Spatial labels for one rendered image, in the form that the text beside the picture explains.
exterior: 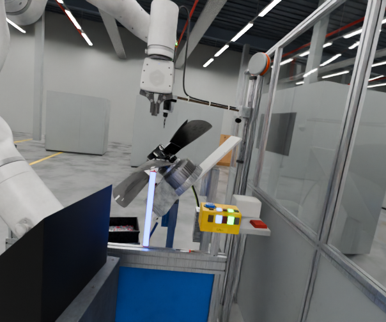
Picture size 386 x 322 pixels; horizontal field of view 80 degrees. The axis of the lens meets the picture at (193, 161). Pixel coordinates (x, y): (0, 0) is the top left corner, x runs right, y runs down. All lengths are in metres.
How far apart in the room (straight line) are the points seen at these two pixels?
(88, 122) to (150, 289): 7.64
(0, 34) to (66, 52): 13.47
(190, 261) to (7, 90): 14.38
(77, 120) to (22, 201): 7.93
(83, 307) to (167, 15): 0.81
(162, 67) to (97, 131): 7.74
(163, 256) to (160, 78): 0.71
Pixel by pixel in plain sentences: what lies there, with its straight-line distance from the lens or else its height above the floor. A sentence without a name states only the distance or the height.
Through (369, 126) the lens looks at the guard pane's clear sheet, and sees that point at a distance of 0.98.
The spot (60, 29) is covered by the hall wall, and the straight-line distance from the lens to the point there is 14.65.
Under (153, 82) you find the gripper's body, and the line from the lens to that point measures 0.76.
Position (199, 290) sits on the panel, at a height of 0.68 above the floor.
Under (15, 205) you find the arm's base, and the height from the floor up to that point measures 1.15.
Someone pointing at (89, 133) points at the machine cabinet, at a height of 0.71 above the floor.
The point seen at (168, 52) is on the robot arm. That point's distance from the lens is 0.77.
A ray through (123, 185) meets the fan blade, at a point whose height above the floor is 1.00.
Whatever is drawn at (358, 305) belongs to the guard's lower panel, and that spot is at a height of 0.91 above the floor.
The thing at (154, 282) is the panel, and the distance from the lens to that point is 1.14.
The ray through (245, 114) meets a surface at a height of 1.52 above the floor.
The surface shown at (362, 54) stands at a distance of 1.08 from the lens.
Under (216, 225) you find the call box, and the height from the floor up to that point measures 1.01.
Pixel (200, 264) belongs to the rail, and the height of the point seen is 0.82.
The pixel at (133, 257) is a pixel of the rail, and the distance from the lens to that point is 1.07.
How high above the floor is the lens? 1.39
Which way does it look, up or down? 8 degrees down
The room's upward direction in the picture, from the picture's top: 7 degrees clockwise
